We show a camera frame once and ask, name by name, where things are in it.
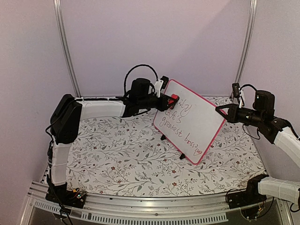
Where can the left aluminium frame post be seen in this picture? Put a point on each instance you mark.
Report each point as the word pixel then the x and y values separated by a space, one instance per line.
pixel 65 47

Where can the pink framed whiteboard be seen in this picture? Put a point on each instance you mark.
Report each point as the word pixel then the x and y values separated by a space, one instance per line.
pixel 192 125

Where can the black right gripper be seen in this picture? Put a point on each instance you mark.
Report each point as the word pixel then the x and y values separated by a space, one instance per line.
pixel 232 116

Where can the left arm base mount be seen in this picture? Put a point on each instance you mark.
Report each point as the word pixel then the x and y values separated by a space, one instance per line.
pixel 66 197

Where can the floral patterned table mat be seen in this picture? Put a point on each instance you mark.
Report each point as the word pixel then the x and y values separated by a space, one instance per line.
pixel 125 157

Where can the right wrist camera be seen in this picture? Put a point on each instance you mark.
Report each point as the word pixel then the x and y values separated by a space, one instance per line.
pixel 238 94

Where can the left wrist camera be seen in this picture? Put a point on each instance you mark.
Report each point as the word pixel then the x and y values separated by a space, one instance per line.
pixel 160 84

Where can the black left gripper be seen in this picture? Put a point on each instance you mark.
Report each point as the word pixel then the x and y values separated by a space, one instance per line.
pixel 164 102

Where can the front aluminium rail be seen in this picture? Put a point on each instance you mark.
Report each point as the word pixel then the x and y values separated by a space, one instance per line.
pixel 120 210

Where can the right aluminium frame post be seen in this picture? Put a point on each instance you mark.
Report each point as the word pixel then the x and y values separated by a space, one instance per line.
pixel 247 39

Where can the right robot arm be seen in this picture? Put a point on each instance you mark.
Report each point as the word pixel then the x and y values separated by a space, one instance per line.
pixel 277 131

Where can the red whiteboard eraser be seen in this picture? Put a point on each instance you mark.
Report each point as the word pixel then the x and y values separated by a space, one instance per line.
pixel 175 97

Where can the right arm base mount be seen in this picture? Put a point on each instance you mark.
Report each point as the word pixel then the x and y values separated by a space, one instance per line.
pixel 243 198

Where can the aluminium frame post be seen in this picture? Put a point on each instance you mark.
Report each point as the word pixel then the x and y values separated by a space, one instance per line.
pixel 247 39
pixel 65 47

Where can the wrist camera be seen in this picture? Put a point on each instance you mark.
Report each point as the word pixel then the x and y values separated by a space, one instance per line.
pixel 160 84
pixel 238 94

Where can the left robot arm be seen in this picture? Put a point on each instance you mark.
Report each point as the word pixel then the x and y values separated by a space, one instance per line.
pixel 64 122

